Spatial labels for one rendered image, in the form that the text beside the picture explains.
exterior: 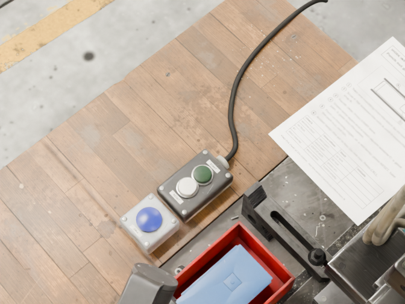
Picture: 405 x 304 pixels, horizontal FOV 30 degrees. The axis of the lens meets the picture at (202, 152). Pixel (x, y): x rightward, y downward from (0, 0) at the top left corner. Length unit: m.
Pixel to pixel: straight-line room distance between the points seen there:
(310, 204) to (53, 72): 1.35
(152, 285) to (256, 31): 0.63
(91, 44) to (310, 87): 1.25
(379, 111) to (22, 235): 0.62
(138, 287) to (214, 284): 0.27
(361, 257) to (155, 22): 1.64
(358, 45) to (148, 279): 1.70
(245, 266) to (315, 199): 0.18
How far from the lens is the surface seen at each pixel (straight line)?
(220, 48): 1.34
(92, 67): 2.40
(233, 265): 1.13
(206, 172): 1.19
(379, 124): 1.30
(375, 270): 0.95
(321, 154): 1.26
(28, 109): 2.36
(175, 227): 1.17
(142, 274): 0.88
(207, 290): 1.12
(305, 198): 1.22
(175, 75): 1.31
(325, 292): 1.09
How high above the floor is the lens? 2.03
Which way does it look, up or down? 65 degrees down
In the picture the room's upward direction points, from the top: 1 degrees counter-clockwise
